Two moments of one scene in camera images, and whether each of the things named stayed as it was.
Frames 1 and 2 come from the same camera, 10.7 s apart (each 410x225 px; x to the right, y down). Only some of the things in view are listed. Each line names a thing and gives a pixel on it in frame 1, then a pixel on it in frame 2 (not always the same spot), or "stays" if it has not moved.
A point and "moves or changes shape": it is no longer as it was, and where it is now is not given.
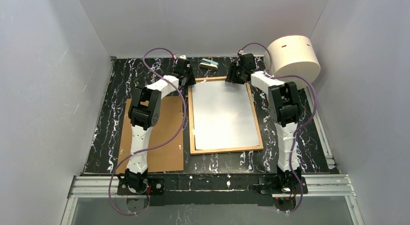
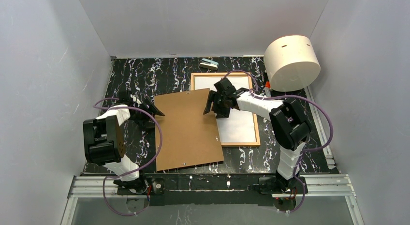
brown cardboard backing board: [168, 157] moves or changes shape
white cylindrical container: [293, 55] stays
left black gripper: [189, 79] → [144, 107]
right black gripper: [233, 77] → [216, 100]
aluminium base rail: [319, 186] stays
